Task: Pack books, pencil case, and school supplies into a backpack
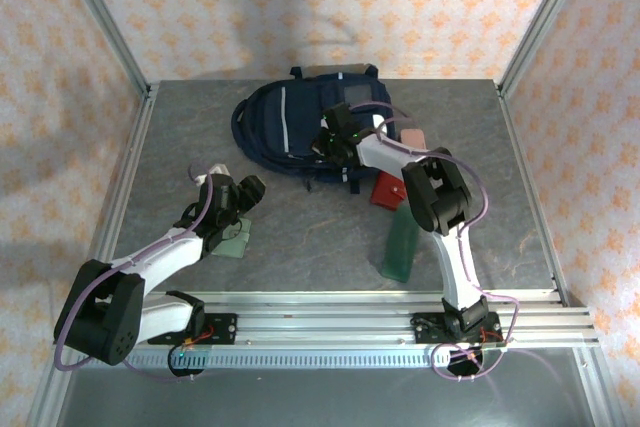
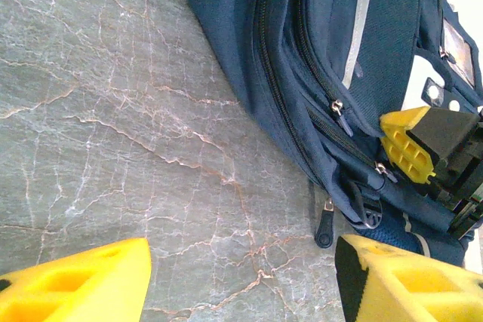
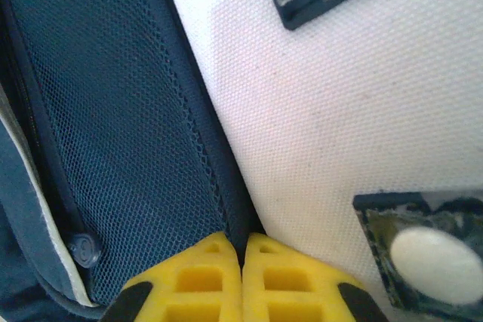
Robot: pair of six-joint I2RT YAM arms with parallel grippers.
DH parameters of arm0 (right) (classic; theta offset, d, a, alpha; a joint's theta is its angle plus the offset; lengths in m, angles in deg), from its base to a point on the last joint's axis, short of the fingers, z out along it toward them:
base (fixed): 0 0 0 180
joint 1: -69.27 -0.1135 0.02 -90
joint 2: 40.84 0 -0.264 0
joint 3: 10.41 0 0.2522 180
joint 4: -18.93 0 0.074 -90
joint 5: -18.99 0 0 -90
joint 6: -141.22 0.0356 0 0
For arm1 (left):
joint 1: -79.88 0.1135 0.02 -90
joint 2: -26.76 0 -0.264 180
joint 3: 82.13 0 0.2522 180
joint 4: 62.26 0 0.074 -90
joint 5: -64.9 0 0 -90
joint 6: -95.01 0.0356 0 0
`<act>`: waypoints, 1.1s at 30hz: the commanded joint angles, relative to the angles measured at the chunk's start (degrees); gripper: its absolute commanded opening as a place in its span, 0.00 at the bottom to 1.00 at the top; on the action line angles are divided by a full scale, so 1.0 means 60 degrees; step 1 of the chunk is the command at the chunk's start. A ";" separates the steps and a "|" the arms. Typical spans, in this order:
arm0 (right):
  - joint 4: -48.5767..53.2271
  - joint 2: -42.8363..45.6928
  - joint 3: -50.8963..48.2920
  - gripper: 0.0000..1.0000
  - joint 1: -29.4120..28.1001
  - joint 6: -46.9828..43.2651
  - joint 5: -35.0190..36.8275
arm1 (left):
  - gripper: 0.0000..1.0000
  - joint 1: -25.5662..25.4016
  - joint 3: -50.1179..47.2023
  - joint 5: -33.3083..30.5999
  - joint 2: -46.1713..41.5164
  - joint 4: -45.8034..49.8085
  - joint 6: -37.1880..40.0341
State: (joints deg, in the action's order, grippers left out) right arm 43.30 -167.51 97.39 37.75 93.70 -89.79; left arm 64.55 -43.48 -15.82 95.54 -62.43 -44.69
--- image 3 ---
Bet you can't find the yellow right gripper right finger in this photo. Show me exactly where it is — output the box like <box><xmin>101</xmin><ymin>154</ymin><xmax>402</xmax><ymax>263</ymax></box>
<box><xmin>241</xmin><ymin>232</ymin><xmax>389</xmax><ymax>322</ymax></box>

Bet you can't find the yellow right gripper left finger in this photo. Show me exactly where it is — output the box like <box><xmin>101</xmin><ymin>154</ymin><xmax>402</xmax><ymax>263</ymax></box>
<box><xmin>101</xmin><ymin>232</ymin><xmax>242</xmax><ymax>322</ymax></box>

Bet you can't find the navy blue backpack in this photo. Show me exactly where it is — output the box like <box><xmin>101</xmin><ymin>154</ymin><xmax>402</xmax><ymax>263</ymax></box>
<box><xmin>0</xmin><ymin>0</ymin><xmax>483</xmax><ymax>322</ymax></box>

